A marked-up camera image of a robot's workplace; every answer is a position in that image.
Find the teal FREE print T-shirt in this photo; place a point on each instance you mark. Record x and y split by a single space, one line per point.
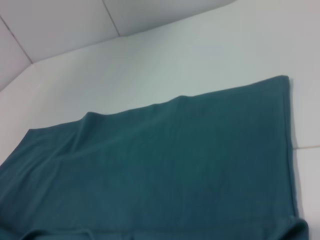
162 162

